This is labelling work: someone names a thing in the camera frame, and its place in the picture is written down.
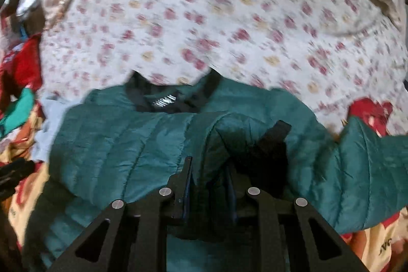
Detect dark green puffer jacket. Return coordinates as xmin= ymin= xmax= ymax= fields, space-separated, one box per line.
xmin=22 ymin=71 xmax=407 ymax=271

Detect bright green garment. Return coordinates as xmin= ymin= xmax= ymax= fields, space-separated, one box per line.
xmin=1 ymin=87 xmax=35 ymax=138

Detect light grey fleece sweater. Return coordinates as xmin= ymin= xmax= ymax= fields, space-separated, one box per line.
xmin=31 ymin=93 xmax=82 ymax=163

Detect yellow red patterned blanket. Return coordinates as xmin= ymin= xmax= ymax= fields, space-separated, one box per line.
xmin=1 ymin=97 xmax=407 ymax=271

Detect red garment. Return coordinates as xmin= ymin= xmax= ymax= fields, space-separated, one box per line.
xmin=1 ymin=33 xmax=43 ymax=112

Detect floral white quilt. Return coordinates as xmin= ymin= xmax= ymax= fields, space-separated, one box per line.
xmin=40 ymin=0 xmax=407 ymax=135

